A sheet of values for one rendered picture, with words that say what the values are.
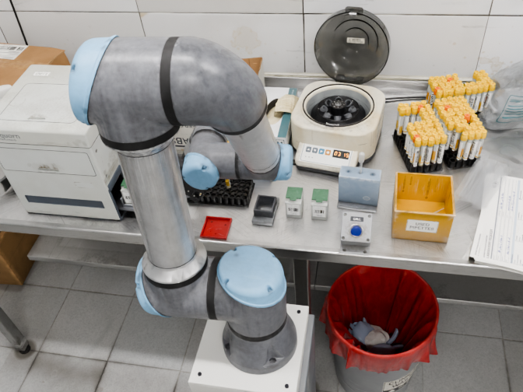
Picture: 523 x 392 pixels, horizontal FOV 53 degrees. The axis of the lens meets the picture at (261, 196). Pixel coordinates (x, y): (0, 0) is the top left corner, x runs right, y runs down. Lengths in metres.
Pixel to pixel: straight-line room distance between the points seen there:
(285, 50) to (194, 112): 1.07
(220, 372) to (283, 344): 0.14
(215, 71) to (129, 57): 0.11
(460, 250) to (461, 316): 0.97
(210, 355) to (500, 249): 0.70
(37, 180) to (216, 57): 0.85
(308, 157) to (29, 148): 0.71
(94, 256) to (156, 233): 1.37
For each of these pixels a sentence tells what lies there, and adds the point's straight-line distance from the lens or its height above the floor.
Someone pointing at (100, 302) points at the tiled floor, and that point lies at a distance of 2.42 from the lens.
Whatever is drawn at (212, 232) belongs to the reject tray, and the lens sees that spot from 1.34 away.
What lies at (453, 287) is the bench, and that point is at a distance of 2.01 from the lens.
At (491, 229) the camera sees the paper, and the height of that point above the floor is 0.89.
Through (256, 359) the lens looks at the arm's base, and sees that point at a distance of 1.04.
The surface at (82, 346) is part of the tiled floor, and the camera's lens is 2.33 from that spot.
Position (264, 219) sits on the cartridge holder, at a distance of 1.33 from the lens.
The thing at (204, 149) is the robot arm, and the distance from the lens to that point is 1.07.
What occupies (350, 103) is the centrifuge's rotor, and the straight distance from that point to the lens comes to 1.53.
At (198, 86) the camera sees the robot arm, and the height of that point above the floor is 1.52.
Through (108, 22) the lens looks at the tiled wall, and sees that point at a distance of 1.86.
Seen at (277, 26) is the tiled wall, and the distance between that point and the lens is 1.69.
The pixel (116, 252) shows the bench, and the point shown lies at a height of 0.27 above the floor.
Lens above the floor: 1.88
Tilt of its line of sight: 46 degrees down
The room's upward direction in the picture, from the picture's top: 7 degrees counter-clockwise
